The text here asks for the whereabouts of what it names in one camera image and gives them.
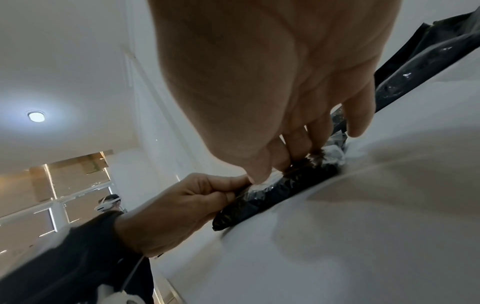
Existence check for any person's right hand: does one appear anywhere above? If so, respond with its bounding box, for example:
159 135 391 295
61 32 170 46
147 0 405 186

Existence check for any person's left hand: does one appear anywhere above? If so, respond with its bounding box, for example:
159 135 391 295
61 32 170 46
113 173 252 258

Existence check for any glossy black plastic bag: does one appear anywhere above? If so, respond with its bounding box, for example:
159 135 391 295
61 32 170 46
211 130 348 232

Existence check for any clear tape strip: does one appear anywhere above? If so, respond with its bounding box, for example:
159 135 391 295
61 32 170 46
239 139 347 203

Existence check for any row of black plastic packets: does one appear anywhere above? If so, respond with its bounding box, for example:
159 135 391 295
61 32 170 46
329 6 480 133

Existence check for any black left wristband with markers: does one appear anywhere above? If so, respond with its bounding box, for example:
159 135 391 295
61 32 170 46
0 210 156 304

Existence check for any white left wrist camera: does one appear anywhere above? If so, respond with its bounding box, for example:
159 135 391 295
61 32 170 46
98 289 148 304

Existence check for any wooden door frame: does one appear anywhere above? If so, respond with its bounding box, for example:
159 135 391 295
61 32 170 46
0 149 121 268

